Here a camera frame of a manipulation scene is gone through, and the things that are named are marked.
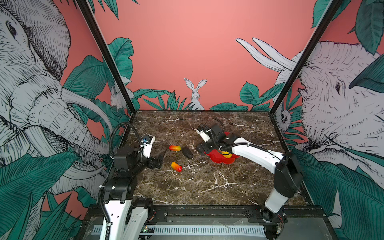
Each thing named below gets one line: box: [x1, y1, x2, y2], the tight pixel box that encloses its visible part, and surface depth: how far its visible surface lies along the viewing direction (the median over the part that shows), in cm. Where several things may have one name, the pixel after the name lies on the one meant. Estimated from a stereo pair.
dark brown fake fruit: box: [181, 147, 194, 159], surface depth 97 cm
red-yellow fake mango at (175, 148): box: [169, 145, 182, 152], surface depth 100 cm
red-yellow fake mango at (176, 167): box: [171, 161, 183, 172], surface depth 90 cm
